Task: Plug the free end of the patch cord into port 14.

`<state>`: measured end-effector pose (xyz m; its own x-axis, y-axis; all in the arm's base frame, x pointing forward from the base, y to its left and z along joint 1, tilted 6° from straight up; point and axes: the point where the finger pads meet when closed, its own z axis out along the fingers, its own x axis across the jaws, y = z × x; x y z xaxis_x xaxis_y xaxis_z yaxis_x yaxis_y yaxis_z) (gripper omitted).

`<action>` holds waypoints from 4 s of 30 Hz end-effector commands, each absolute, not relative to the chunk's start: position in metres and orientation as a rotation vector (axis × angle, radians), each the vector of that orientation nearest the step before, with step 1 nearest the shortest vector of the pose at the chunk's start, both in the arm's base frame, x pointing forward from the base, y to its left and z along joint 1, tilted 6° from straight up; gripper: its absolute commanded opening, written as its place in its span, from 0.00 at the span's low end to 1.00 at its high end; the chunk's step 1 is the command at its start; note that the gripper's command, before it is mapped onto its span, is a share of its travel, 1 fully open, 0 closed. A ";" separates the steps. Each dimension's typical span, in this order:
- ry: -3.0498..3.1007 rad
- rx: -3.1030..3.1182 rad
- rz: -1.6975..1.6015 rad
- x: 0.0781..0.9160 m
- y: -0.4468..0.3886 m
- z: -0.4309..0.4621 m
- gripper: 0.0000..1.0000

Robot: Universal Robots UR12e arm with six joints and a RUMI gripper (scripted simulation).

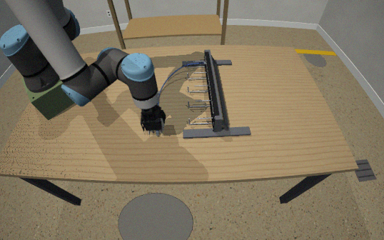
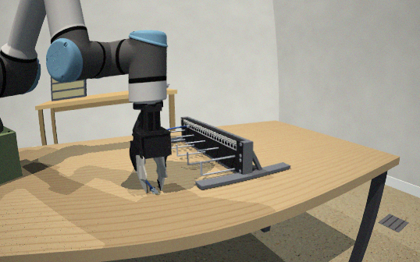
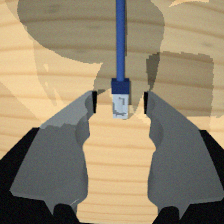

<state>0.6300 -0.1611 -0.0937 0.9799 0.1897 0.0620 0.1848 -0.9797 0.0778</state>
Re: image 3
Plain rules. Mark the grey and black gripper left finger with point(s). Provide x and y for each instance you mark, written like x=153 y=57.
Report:
x=47 y=166

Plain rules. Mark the blue network cable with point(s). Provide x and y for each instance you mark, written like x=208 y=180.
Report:
x=120 y=40

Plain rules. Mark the network cable plug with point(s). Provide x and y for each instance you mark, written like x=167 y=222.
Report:
x=120 y=92

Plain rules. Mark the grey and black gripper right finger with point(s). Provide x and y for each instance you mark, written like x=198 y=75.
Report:
x=187 y=167

